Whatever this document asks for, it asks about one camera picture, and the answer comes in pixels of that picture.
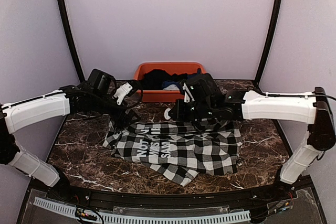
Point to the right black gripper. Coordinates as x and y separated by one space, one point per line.
180 114

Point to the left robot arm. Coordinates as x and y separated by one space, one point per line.
66 100

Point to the black white plaid shirt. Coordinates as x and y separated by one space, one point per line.
177 150

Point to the left black frame post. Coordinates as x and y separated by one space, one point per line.
70 40

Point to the right black frame post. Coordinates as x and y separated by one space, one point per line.
268 42

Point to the black garment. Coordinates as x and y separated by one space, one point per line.
153 79

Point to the black frame post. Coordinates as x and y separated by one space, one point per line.
70 40
268 42

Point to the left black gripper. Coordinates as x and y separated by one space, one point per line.
125 121

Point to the white slotted cable duct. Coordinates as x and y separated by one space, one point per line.
143 215

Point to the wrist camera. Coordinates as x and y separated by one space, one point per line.
199 85
128 89

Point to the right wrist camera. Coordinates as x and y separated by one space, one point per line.
199 85

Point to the blue garment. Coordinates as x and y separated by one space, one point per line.
176 84

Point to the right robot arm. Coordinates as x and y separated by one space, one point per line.
311 108

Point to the black front rail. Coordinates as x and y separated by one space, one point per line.
255 199

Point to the orange plastic basin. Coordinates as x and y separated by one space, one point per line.
165 96

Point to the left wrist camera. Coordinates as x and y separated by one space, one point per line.
128 89

